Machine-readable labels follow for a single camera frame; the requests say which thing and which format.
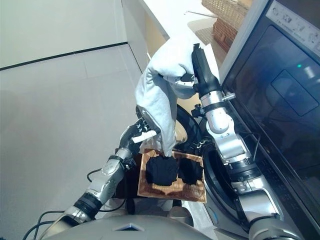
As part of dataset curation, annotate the light grey white garment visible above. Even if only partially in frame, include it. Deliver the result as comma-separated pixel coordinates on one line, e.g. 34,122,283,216
134,32,221,159

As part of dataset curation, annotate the white dryer instruction label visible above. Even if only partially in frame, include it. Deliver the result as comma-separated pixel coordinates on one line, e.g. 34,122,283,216
266,0,320,51

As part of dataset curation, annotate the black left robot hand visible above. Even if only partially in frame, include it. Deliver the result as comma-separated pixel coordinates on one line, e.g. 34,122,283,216
119,117,162,153

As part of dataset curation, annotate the woven brown placemat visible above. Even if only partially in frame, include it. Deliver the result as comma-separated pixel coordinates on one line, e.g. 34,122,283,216
193,26,227,68

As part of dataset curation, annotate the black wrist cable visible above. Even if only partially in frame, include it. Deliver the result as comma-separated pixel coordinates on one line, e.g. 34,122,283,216
86,168,103,183

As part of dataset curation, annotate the dark brown wicker basket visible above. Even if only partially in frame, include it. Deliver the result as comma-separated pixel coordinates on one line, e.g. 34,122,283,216
212,17,238,53

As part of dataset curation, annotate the black upper arm cable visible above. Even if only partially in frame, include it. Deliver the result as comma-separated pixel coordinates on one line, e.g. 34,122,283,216
23,209,66,240

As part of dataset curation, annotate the silver right robot leg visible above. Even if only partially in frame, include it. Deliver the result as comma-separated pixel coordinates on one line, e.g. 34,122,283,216
168,207,195,227

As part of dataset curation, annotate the white counter cabinet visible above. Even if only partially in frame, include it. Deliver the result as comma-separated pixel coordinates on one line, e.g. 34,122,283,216
121,0,231,76

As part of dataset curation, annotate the grey robot torso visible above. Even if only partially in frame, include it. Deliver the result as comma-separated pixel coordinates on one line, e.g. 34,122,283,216
42,216,213,240

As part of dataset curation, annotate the light wicker laundry basket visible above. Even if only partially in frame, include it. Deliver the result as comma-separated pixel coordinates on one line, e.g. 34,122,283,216
137,149,208,204

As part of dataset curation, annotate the light wicker tray basket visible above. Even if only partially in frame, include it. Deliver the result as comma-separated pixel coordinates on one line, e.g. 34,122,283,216
201,0,253,23

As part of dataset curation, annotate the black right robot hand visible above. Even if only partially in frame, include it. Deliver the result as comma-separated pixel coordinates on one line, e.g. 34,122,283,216
181,43,222,96

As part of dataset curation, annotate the black garment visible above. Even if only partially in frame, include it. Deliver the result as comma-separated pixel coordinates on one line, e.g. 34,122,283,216
178,157,204,186
145,155,180,187

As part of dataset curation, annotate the round glass washing machine door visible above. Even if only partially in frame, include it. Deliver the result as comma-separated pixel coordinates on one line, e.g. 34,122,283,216
174,103,201,151

